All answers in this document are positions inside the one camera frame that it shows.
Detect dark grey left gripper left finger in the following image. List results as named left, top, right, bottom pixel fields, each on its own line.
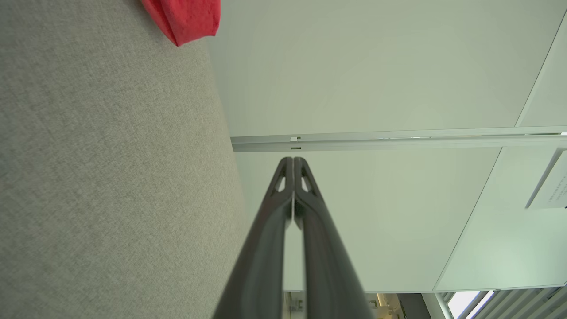
left=213, top=156, right=294, bottom=319

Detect white paper wall sign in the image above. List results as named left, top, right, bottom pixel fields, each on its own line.
left=525, top=150, right=567, bottom=210

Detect red basketball shorts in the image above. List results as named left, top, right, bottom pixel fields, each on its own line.
left=142, top=0, right=221, bottom=47

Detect white window blinds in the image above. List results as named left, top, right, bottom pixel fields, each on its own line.
left=422, top=286, right=567, bottom=319

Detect grey fabric sofa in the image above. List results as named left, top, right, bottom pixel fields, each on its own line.
left=0, top=0, right=249, bottom=319

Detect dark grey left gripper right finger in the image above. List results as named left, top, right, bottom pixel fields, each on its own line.
left=294, top=157, right=375, bottom=319

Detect grey metal partition post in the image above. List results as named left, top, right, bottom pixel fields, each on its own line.
left=230, top=126, right=567, bottom=153

